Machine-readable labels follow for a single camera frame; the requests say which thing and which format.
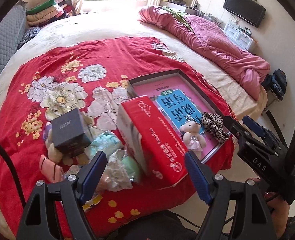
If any pink cloth roll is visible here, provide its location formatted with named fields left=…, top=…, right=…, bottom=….
left=39, top=155, right=64, bottom=183

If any brown teddy with purple ribbon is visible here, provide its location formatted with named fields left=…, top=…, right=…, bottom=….
left=43, top=122, right=63, bottom=164

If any plastic bag with beige item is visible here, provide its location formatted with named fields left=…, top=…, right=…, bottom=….
left=62, top=149, right=142, bottom=193

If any right hand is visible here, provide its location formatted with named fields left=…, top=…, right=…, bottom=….
left=264, top=192, right=290, bottom=239

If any leopard print scrunchie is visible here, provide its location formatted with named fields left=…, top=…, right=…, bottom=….
left=201, top=112, right=230, bottom=144

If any dark tray with pink base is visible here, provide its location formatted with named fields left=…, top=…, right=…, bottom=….
left=128, top=69, right=233, bottom=167

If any white teddy in pink dress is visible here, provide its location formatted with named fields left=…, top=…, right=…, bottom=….
left=180, top=120, right=207, bottom=159

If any dark bag on floor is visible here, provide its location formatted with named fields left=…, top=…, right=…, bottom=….
left=261, top=68, right=287, bottom=101

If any blue book in tray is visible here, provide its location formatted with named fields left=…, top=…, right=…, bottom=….
left=153, top=89, right=208, bottom=133

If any red floral blanket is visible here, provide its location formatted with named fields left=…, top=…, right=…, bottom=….
left=0, top=37, right=235, bottom=237

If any white drawer cabinet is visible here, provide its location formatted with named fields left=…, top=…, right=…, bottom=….
left=224, top=23, right=257, bottom=52

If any red cardboard box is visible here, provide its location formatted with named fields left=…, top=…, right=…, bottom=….
left=116, top=95, right=188, bottom=189

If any pink quilted duvet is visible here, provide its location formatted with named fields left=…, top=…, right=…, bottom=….
left=139, top=6, right=270, bottom=101

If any dark blue square box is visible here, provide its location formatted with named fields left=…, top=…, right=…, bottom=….
left=51, top=108, right=93, bottom=158

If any green tissue packet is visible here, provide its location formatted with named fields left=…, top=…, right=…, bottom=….
left=84, top=131, right=124, bottom=160

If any beige bed sheet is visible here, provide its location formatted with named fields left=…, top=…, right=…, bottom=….
left=0, top=0, right=268, bottom=240

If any grey quilted headboard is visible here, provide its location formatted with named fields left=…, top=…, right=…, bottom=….
left=0, top=2, right=26, bottom=74

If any stack of folded blankets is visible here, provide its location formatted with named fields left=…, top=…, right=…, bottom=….
left=26, top=0, right=75, bottom=27

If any black wall television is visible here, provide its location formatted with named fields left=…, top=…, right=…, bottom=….
left=223, top=0, right=266, bottom=28

